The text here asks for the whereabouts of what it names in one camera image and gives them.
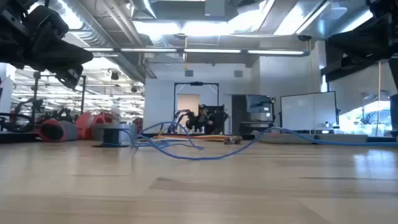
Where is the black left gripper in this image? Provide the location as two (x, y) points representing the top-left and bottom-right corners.
(0, 6), (93, 91)

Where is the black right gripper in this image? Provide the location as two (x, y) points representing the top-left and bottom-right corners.
(326, 14), (398, 65)

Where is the black plastic spool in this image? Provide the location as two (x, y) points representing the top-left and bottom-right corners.
(92, 124), (131, 148)

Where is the blue cord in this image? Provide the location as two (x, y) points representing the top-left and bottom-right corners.
(102, 120), (398, 161)

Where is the red tape dispenser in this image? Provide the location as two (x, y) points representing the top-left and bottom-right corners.
(74, 111), (116, 140)

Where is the grey cylinder with red rim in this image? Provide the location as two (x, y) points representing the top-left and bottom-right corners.
(38, 118), (78, 142)

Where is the whiteboard on stand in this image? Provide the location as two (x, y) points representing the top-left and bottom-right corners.
(279, 90), (340, 133)

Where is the long ceiling light strip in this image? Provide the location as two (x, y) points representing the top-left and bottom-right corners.
(83, 46), (311, 57)

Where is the black cabinet with monitor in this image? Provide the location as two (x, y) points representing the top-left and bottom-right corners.
(231, 94), (276, 134)

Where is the person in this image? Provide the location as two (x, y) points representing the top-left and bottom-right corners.
(185, 104), (218, 134)

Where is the black robot station frame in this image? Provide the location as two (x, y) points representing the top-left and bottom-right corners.
(32, 70), (87, 114)

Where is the grey duct tape roll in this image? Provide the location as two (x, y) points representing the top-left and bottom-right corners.
(91, 123), (138, 141)

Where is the black gantry frame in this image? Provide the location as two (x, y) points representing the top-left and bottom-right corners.
(173, 82), (220, 134)

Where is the bundle of coloured wires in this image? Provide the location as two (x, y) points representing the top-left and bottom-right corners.
(154, 133), (243, 146)

